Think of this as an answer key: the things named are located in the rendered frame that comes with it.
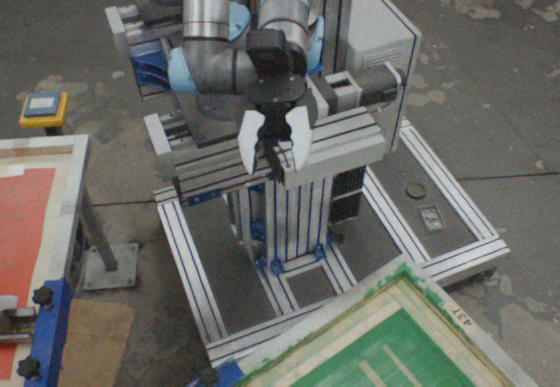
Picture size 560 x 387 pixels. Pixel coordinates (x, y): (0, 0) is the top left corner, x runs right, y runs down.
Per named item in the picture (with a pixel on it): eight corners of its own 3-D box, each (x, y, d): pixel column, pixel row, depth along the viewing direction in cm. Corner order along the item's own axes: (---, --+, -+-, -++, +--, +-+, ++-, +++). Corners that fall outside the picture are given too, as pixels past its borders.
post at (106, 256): (90, 247, 254) (15, 84, 181) (138, 243, 256) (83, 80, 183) (83, 290, 240) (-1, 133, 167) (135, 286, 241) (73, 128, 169)
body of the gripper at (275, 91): (313, 148, 74) (312, 87, 82) (306, 100, 67) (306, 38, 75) (255, 152, 75) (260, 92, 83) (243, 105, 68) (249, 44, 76)
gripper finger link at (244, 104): (265, 146, 67) (282, 97, 72) (263, 136, 66) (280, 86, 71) (228, 143, 68) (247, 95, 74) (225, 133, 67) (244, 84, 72)
